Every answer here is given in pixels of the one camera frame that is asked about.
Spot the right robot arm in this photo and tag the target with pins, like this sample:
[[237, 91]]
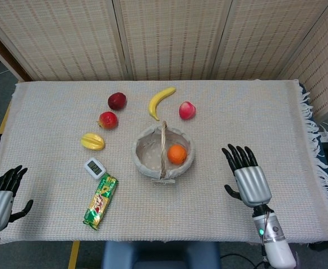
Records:
[[273, 238]]

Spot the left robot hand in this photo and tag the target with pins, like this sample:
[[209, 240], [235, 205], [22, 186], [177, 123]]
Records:
[[1, 199]]

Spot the orange fruit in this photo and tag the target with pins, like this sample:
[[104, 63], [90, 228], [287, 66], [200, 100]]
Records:
[[176, 154]]

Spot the yellow banana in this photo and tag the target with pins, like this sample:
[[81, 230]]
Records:
[[158, 102]]

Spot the grey woven basket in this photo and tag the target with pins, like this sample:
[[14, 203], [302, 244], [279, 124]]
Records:
[[162, 154]]

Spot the green yellow biscuit packet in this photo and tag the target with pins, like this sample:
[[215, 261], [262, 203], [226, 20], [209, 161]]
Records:
[[100, 201]]

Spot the beige woven tablecloth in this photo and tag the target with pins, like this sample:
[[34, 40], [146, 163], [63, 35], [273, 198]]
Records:
[[163, 168]]

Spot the pink red peach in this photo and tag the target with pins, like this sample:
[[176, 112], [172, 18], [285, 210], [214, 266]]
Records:
[[187, 110]]

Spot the woven folding screen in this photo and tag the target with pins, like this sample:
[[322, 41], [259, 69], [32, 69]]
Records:
[[163, 39]]

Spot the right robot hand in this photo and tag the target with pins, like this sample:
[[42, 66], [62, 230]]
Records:
[[246, 179]]

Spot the dark red apple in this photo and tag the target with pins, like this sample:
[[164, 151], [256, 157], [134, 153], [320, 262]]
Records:
[[116, 101]]

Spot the yellow starfruit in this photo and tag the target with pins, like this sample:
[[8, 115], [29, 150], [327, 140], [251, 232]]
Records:
[[92, 141]]

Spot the white digital timer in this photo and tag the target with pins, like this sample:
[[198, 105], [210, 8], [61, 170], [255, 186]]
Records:
[[96, 167]]

